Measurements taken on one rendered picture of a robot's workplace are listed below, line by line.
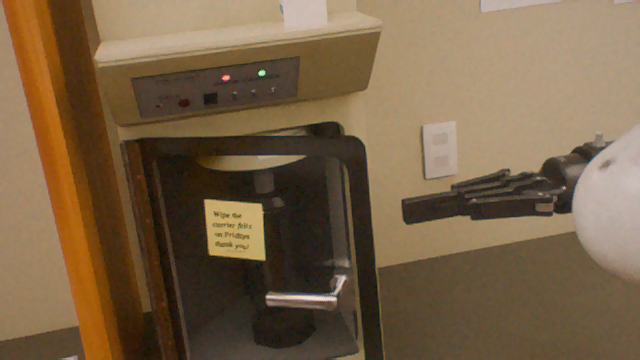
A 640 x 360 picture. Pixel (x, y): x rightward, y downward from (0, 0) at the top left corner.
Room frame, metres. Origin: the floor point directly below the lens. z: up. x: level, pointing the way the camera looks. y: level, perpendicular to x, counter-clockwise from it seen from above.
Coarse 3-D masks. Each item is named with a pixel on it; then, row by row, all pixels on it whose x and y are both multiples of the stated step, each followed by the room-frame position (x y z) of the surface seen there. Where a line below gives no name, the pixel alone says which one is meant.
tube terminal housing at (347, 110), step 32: (96, 0) 0.92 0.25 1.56; (128, 0) 0.92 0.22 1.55; (160, 0) 0.93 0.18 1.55; (192, 0) 0.94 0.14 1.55; (224, 0) 0.94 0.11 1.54; (256, 0) 0.95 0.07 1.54; (352, 0) 0.98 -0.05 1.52; (128, 32) 0.92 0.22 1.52; (160, 32) 0.93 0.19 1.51; (352, 96) 0.97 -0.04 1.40; (128, 128) 0.92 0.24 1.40; (160, 128) 0.93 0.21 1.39; (192, 128) 0.93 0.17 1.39; (224, 128) 0.94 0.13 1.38; (256, 128) 0.95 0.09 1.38; (352, 128) 0.97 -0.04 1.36; (384, 352) 0.98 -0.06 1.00
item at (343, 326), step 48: (144, 144) 0.90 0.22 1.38; (192, 144) 0.88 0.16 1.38; (240, 144) 0.86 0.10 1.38; (288, 144) 0.84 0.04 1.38; (336, 144) 0.82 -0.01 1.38; (192, 192) 0.88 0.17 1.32; (240, 192) 0.86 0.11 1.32; (288, 192) 0.84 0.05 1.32; (336, 192) 0.82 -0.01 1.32; (192, 240) 0.88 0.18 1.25; (288, 240) 0.84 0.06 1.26; (336, 240) 0.83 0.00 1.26; (192, 288) 0.89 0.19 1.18; (240, 288) 0.87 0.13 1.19; (288, 288) 0.85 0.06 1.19; (192, 336) 0.89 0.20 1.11; (240, 336) 0.87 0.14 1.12; (288, 336) 0.85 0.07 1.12; (336, 336) 0.83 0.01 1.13
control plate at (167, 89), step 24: (192, 72) 0.84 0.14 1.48; (216, 72) 0.85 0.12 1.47; (240, 72) 0.86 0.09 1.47; (288, 72) 0.88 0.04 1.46; (144, 96) 0.86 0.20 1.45; (168, 96) 0.87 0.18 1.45; (192, 96) 0.88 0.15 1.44; (240, 96) 0.90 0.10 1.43; (264, 96) 0.91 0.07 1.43; (288, 96) 0.92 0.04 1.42
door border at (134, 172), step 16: (128, 144) 0.90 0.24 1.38; (128, 160) 0.90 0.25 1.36; (128, 176) 0.90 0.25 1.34; (144, 176) 0.90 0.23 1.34; (144, 192) 0.90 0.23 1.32; (144, 208) 0.90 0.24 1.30; (144, 224) 0.90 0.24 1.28; (144, 240) 0.90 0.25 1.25; (144, 256) 0.90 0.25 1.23; (160, 272) 0.90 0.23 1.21; (160, 288) 0.90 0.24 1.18; (160, 304) 0.90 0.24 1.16; (160, 320) 0.90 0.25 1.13; (160, 352) 0.90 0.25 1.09; (176, 352) 0.90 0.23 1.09
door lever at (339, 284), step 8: (336, 280) 0.82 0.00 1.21; (344, 280) 0.82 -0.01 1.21; (336, 288) 0.81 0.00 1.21; (344, 288) 0.82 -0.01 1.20; (272, 296) 0.80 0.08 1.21; (280, 296) 0.80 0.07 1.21; (288, 296) 0.80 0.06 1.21; (296, 296) 0.79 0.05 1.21; (304, 296) 0.79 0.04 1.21; (312, 296) 0.79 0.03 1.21; (320, 296) 0.79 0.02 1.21; (328, 296) 0.78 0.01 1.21; (336, 296) 0.78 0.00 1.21; (272, 304) 0.80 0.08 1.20; (280, 304) 0.80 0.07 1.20; (288, 304) 0.79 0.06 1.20; (296, 304) 0.79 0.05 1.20; (304, 304) 0.79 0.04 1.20; (312, 304) 0.79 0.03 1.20; (320, 304) 0.78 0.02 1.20; (328, 304) 0.78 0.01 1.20; (336, 304) 0.78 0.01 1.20
